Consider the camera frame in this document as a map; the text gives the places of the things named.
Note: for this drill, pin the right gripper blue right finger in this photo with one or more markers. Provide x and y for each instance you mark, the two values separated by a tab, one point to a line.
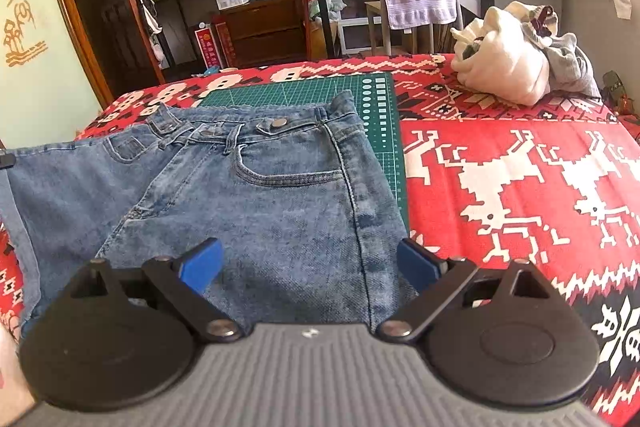
420	267

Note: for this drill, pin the blue denim jeans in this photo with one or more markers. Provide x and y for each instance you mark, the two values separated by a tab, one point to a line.
295	195

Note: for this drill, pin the grey garment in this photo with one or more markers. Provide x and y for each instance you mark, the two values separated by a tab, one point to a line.
570	68

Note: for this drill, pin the brown wooden drawer cabinet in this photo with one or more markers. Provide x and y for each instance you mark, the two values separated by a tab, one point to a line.
261	33

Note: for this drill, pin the red white sign box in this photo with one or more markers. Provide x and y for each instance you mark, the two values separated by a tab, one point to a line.
207	46

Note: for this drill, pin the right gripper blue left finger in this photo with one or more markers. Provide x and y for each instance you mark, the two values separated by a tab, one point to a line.
198	267

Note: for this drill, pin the white cloth bundle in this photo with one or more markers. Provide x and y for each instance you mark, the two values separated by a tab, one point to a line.
493	55

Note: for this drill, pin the red patterned blanket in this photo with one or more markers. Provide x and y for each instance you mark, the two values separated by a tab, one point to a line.
557	183

